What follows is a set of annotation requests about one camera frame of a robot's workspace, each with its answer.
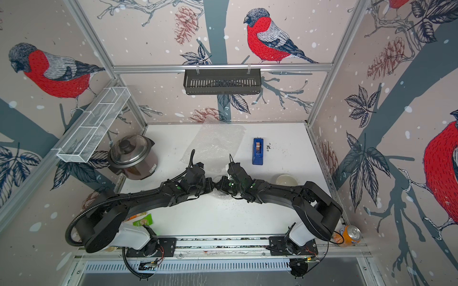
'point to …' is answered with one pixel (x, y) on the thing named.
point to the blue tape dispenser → (257, 152)
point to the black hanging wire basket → (222, 81)
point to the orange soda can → (351, 235)
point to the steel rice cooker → (133, 155)
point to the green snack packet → (147, 221)
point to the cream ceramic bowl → (287, 180)
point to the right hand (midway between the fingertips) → (214, 184)
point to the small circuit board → (147, 266)
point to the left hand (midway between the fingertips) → (220, 182)
